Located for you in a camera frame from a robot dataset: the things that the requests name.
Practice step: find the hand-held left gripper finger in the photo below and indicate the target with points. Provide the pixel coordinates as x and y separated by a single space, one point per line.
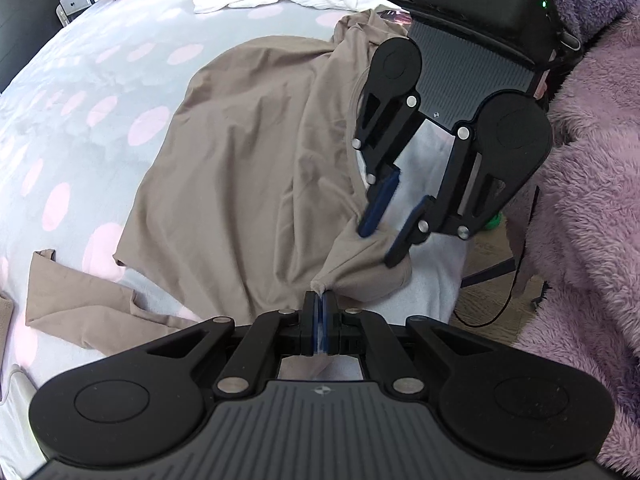
314 320
326 320

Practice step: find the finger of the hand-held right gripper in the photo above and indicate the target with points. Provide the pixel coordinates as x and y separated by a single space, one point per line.
406 232
378 205

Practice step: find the taupe shirt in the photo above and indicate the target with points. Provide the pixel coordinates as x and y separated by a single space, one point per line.
250 160

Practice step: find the small green object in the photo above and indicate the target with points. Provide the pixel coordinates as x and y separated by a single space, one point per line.
495 221

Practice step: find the black stand leg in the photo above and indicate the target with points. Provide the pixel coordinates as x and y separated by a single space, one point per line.
487 274

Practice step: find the person's purple fluffy robe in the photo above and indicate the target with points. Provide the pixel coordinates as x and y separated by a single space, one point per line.
590 160

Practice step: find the grey pink-dotted bed sheet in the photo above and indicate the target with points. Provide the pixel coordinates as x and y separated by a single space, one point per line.
75 110

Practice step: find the black wardrobe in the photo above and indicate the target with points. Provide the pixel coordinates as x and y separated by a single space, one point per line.
20 10

